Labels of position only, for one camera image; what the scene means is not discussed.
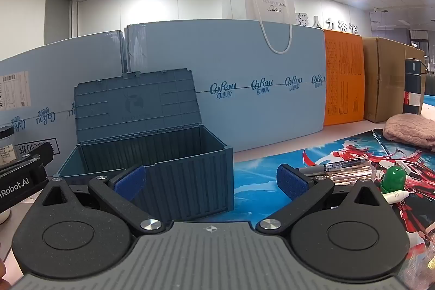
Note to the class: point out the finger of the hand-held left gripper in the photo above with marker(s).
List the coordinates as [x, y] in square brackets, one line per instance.
[46, 154]

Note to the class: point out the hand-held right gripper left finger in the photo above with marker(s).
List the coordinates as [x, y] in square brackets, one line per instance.
[131, 183]

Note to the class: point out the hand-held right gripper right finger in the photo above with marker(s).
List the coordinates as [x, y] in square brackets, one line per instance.
[289, 183]

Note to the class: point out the black pen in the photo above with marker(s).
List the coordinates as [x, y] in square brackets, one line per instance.
[334, 166]

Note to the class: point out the stack of shiny cards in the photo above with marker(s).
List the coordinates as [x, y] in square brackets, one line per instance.
[350, 175]

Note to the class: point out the blue lidded storage box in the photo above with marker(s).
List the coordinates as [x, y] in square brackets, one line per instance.
[136, 106]

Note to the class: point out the anime printed mat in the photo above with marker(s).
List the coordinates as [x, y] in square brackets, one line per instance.
[258, 171]

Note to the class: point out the white cup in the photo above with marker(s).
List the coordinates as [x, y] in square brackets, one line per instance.
[4, 217]

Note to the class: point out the glass jar with black lid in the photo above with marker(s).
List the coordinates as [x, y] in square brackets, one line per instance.
[6, 150]

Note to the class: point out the light blue carton with label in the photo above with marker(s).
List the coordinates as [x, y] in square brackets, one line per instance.
[51, 72]

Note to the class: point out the small white tube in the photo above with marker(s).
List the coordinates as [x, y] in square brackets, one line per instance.
[396, 196]

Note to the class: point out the orange box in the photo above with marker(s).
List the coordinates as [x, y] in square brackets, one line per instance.
[343, 72]

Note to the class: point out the pink knitted cloth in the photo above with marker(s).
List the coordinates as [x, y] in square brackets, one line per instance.
[411, 130]

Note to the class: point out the large light blue carton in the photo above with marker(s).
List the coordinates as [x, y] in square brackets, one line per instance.
[238, 55]

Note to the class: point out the brown cardboard box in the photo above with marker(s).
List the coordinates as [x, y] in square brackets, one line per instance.
[384, 79]

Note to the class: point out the dark thermos bottle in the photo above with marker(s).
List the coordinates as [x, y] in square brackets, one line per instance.
[413, 82]

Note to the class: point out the white paper bag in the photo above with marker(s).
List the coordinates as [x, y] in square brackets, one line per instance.
[244, 4]

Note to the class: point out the white wall lettering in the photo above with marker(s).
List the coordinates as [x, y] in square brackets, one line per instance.
[326, 23]

